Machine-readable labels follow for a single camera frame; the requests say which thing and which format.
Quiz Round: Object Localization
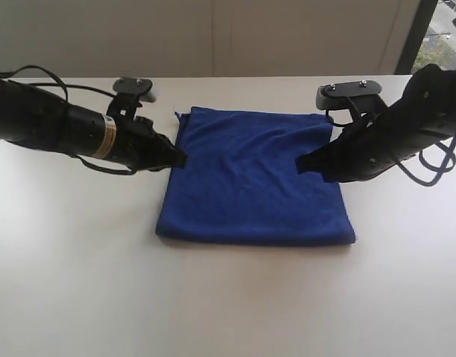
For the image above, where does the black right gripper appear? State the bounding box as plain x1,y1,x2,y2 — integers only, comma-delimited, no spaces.
295,111,417,183

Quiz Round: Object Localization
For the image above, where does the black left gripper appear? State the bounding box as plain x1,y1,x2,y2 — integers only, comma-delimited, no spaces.
108,116,187,171

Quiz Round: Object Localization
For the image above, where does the blue towel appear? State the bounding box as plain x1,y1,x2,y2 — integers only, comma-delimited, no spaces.
155,107,356,247

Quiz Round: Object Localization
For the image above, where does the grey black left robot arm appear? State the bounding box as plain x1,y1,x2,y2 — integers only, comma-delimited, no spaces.
0,71,187,176

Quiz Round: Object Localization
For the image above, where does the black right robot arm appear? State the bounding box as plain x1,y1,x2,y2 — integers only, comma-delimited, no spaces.
295,64,456,187

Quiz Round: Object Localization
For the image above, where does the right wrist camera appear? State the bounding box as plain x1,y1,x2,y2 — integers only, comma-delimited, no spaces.
315,80,382,113

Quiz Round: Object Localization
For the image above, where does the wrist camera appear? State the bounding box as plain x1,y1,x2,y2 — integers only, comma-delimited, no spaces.
106,77,156,120
315,80,382,113

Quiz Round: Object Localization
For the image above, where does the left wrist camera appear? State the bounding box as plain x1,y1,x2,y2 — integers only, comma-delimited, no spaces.
106,77,156,120

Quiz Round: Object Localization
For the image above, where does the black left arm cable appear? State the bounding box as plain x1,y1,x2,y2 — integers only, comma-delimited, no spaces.
0,65,135,176

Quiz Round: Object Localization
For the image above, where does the dark window frame post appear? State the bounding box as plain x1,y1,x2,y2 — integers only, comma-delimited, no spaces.
394,0,437,75

